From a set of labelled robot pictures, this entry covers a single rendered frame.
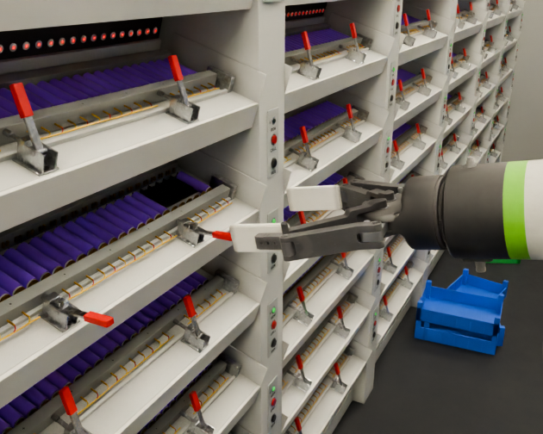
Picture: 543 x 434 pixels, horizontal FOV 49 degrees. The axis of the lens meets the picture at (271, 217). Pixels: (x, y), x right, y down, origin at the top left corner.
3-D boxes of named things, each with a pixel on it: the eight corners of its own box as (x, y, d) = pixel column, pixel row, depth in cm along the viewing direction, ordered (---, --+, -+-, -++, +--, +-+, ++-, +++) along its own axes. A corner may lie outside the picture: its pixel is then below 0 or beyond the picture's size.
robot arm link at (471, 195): (513, 142, 59) (498, 167, 51) (521, 253, 62) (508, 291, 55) (451, 147, 62) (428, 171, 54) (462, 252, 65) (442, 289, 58)
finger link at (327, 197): (336, 186, 72) (339, 184, 72) (285, 189, 75) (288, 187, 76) (340, 209, 73) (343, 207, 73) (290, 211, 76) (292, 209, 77)
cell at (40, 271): (14, 257, 78) (50, 281, 76) (2, 262, 77) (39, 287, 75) (15, 245, 77) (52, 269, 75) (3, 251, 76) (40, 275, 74)
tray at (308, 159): (377, 142, 167) (396, 96, 160) (277, 213, 117) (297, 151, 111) (314, 113, 173) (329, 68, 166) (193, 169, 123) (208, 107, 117)
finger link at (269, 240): (304, 245, 60) (291, 257, 58) (261, 245, 63) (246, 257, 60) (302, 232, 60) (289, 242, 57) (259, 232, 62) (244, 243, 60)
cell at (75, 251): (50, 239, 83) (85, 262, 81) (40, 244, 82) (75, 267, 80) (52, 229, 82) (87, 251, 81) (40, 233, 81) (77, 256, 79)
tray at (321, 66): (382, 72, 160) (402, 21, 153) (277, 116, 110) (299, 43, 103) (315, 45, 166) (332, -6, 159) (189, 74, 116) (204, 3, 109)
